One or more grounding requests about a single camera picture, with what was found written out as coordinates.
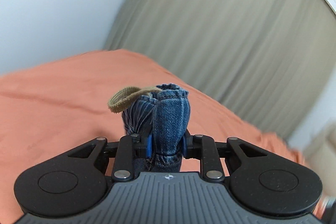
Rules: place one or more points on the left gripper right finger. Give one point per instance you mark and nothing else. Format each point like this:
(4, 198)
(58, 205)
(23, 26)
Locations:
(204, 149)

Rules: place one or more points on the orange bed sheet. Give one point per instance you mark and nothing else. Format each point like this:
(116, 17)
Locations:
(51, 108)

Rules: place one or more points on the beige pleated curtain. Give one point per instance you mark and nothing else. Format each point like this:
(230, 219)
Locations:
(265, 60)

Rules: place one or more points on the blue denim jeans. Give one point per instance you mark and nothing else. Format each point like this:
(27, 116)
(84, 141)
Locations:
(164, 116)

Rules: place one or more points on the khaki webbing belt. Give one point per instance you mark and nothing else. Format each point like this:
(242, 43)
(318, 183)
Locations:
(124, 98)

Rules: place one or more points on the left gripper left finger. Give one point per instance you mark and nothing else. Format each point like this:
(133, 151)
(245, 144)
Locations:
(128, 154)

